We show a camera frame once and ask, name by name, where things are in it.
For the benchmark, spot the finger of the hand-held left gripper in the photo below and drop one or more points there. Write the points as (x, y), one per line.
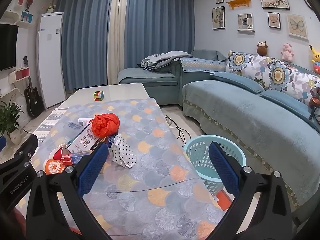
(2, 143)
(27, 147)

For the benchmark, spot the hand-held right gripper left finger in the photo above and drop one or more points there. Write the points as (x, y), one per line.
(92, 166)

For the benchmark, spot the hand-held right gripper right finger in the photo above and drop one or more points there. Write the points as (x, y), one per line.
(223, 170)

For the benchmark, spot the light blue plastic basket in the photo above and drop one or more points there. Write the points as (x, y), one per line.
(197, 145)

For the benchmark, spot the orange plastic bag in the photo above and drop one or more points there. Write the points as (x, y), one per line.
(105, 125)

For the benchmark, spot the clear plastic bottle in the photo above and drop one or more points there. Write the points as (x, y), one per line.
(72, 127)

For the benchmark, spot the white printed packet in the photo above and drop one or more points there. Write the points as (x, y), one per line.
(83, 121)

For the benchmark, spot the small red box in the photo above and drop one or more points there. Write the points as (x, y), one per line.
(72, 158)

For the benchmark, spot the white carton box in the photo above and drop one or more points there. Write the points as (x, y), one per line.
(83, 140)

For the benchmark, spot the green potted plant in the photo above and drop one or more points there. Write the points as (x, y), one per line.
(10, 115)

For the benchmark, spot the orange flat box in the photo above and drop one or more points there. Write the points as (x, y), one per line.
(223, 200)

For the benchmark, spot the dark blue packet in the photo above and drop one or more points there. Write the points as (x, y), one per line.
(110, 141)

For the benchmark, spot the round orange lid cup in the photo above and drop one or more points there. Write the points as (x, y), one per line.
(52, 166)

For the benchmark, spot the red and white cup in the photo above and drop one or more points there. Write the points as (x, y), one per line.
(58, 152)

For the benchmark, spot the polka dot paper bag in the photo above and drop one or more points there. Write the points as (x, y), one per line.
(122, 152)

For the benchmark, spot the red rounded object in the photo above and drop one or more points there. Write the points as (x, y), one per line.
(18, 221)

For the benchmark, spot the striped grey cloth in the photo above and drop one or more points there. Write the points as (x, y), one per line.
(53, 118)

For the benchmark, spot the black acoustic guitar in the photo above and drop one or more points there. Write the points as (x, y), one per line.
(33, 101)

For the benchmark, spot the blue sofa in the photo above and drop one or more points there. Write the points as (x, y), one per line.
(237, 120)

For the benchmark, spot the scale pattern tablecloth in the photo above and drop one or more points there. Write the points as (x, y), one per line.
(150, 155)

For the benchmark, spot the colourful puzzle cube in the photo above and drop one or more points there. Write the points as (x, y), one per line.
(98, 96)

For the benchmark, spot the white power strip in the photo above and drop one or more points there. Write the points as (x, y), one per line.
(169, 122)

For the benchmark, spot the coffee table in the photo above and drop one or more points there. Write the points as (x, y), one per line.
(117, 90)

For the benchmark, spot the blue cushion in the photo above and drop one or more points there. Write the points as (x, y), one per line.
(237, 81)
(285, 102)

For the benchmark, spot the white refrigerator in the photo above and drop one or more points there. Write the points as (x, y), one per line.
(51, 60)

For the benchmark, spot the black television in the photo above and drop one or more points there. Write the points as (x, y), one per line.
(8, 47)

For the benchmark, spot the floral cushion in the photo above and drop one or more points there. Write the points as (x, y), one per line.
(287, 80)
(247, 67)

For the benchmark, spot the embroidered blue armrest cover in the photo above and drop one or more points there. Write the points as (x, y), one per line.
(202, 65)

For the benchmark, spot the orange and black helmet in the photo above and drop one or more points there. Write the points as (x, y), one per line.
(315, 97)

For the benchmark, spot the blue curtain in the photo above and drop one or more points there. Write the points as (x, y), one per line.
(85, 42)
(160, 22)

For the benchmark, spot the grey blanket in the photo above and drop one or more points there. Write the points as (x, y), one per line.
(162, 58)

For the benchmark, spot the brown monkey plush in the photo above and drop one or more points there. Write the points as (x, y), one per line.
(262, 48)

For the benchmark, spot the blue picture card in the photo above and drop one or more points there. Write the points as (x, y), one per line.
(27, 17)

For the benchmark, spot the beige curtain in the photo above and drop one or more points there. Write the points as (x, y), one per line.
(117, 37)

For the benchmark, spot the pink pig plush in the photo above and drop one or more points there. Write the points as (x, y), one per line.
(287, 52)

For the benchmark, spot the red toy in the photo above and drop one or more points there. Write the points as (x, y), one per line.
(317, 68)

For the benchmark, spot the small flower pot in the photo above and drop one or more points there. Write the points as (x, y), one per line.
(51, 8)

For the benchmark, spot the pink card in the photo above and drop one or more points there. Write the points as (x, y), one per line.
(21, 1)

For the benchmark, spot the red paddle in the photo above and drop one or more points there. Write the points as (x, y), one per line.
(29, 1)

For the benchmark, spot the yellow plush toy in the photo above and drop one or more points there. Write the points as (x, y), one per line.
(315, 55)

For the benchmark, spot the newspaper print canvas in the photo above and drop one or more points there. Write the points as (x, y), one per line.
(246, 22)

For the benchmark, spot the butterfly canvas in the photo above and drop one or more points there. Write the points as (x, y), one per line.
(297, 26)

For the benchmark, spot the white wall shelf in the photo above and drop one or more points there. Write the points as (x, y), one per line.
(12, 15)

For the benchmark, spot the tall black picture frame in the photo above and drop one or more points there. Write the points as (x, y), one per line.
(218, 17)

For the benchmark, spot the crown picture frame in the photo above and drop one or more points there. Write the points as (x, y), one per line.
(274, 20)

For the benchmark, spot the orange wall shelf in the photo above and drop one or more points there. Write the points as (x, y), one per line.
(238, 3)

